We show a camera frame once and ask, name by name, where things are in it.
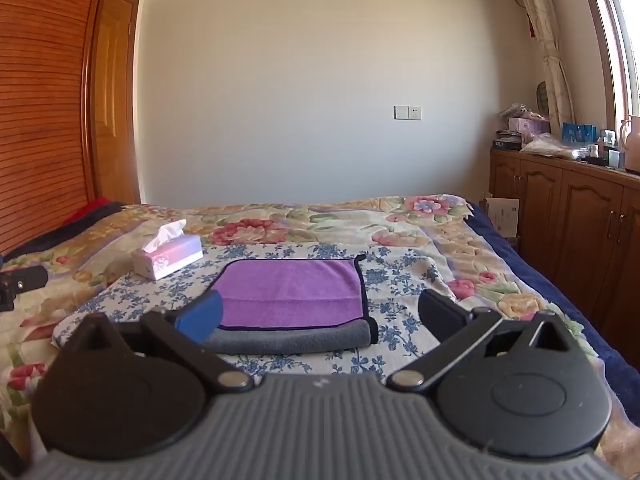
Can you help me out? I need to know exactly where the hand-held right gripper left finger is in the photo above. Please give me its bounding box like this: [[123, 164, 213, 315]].
[[69, 290, 256, 393]]

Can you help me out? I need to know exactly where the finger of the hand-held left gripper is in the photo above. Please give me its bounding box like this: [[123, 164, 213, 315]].
[[0, 267, 49, 312]]

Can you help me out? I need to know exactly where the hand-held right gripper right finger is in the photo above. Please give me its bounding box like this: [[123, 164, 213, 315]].
[[386, 289, 573, 394]]

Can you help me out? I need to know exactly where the purple grey towel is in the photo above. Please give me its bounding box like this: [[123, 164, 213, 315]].
[[202, 255, 379, 356]]

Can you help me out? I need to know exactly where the blue floral cloth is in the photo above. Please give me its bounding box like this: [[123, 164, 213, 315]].
[[52, 242, 457, 380]]

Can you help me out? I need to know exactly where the red dark bedding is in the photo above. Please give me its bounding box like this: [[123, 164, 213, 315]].
[[5, 197, 128, 260]]

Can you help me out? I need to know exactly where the pink tissue box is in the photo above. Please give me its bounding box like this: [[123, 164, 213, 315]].
[[132, 219, 204, 281]]

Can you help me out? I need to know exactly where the cardboard box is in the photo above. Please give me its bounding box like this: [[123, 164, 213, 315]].
[[480, 197, 521, 241]]

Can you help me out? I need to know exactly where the navy bed sheet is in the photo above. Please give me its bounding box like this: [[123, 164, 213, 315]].
[[462, 201, 640, 401]]

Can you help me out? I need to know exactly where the floral bed blanket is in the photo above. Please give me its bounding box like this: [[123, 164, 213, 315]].
[[0, 194, 640, 471]]

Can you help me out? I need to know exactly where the wooden sideboard cabinet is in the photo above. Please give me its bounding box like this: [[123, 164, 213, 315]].
[[489, 146, 640, 346]]

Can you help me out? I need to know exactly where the wooden louvered wardrobe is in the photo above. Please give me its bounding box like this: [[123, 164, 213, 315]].
[[0, 0, 113, 257]]

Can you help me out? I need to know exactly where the stack of dark books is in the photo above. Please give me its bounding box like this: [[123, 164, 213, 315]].
[[492, 130, 523, 150]]

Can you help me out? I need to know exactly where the clear plastic bag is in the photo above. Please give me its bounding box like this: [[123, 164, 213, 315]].
[[519, 133, 591, 161]]

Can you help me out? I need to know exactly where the wooden door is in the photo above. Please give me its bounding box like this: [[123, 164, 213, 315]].
[[95, 0, 142, 206]]

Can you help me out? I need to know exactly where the pink storage box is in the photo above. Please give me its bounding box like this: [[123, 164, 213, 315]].
[[507, 117, 550, 136]]

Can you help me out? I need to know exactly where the blue gift bag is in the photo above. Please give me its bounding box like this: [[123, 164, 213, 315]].
[[561, 122, 597, 145]]

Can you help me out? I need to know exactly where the pink thermos jug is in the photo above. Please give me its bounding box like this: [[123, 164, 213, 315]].
[[619, 115, 640, 173]]

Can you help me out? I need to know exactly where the patterned beige curtain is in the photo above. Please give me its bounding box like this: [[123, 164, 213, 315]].
[[509, 0, 576, 133]]

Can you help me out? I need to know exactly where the window frame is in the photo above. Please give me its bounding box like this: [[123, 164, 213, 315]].
[[575, 0, 640, 133]]

